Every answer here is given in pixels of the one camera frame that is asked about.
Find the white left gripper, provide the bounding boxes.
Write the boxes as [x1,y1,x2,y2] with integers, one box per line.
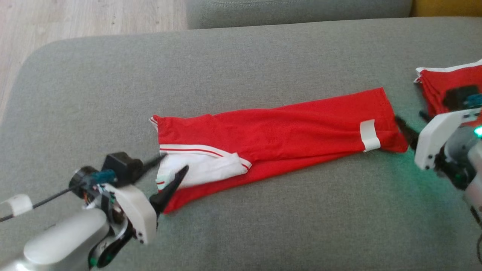
[100,154,189,245]

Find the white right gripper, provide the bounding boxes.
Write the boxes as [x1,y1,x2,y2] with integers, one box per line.
[394,107,482,171]

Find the red white Bulls shorts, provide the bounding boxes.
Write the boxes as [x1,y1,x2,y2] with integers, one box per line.
[413,59,482,126]

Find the red white Bulls jersey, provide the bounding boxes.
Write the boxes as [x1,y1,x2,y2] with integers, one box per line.
[150,87,409,214]

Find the wide yellow sofa backrest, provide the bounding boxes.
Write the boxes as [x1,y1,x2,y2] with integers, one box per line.
[410,0,482,17]

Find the large grey sofa ottoman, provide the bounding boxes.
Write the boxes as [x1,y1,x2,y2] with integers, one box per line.
[0,17,482,271]

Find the grey sofa back cushion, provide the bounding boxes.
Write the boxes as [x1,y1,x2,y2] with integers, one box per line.
[186,0,413,30]

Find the left teal-plug black cable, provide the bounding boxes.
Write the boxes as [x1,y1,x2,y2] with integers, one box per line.
[0,169,117,222]

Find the white cable clip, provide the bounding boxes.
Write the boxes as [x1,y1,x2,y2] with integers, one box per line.
[0,194,34,218]

